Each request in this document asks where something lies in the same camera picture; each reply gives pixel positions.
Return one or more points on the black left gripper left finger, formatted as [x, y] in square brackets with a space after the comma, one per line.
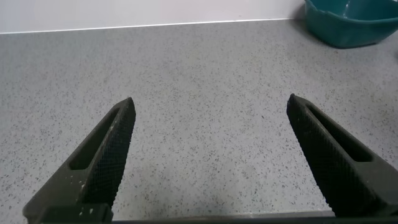
[93, 180]

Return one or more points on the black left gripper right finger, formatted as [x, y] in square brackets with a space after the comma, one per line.
[342, 174]

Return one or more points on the teal square plastic basin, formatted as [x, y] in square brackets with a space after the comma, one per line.
[351, 28]

